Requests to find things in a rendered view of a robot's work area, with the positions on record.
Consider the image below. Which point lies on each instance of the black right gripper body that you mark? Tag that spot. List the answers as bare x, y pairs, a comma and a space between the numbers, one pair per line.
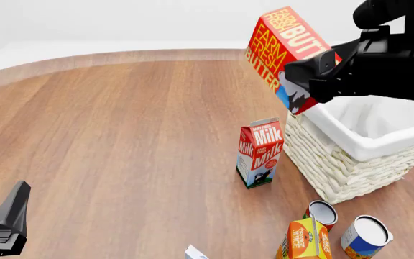
336, 81

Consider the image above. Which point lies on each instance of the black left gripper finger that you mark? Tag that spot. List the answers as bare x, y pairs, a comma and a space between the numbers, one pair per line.
11, 210

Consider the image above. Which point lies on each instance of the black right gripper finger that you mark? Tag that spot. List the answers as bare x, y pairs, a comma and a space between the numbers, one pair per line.
307, 68

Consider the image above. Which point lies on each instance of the red butter box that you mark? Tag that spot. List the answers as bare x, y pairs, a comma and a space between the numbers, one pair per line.
270, 51

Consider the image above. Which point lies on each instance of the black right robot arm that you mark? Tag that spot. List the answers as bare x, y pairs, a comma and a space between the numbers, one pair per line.
397, 59

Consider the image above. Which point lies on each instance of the white cloth basket liner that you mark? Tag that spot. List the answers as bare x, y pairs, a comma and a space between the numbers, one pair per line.
383, 124

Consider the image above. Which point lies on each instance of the white woven basket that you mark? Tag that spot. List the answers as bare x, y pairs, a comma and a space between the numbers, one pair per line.
340, 167

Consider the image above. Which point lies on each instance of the white and blue box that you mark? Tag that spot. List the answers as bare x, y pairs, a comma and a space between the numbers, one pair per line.
194, 254

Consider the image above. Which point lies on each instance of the red and white milk carton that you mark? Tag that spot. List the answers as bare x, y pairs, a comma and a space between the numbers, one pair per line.
261, 153

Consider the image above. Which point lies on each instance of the red tin can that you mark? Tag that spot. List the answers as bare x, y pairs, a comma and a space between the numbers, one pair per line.
322, 211

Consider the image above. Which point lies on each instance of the blue and yellow tin can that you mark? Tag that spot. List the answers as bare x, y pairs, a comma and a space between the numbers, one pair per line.
365, 237

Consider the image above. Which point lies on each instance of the orange juice carton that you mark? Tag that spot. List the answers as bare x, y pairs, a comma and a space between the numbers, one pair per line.
302, 240

